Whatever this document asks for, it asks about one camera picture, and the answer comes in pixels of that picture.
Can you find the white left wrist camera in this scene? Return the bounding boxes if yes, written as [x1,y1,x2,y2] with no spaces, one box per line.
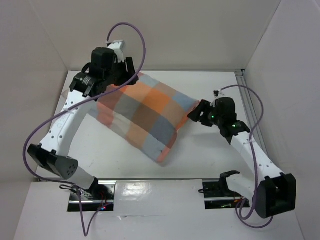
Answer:
[106,40,125,63]

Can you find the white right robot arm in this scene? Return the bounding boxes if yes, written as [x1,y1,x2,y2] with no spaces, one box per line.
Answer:
[187,97,297,219]

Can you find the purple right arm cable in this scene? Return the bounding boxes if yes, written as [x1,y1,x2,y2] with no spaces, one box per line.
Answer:
[212,84,275,229]

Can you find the aluminium rail frame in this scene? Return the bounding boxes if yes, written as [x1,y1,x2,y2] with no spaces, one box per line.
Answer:
[235,69,267,153]

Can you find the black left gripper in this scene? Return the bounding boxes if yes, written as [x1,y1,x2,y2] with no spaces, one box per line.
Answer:
[104,57,140,87]

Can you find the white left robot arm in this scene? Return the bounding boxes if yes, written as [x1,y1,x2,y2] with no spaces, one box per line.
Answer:
[27,41,139,200]

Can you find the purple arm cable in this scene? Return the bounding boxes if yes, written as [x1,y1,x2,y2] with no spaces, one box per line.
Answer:
[22,21,147,237]
[212,84,275,229]

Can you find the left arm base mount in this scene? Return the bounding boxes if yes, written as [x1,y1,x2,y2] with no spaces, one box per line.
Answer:
[59,180,116,213]

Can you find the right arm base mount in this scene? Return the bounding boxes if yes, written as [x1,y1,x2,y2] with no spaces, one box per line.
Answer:
[198,170,250,210]

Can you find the orange grey checked pillowcase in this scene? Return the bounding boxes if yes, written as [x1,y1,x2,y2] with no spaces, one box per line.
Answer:
[89,73,200,163]

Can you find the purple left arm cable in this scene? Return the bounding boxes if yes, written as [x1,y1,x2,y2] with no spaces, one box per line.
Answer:
[22,21,147,237]

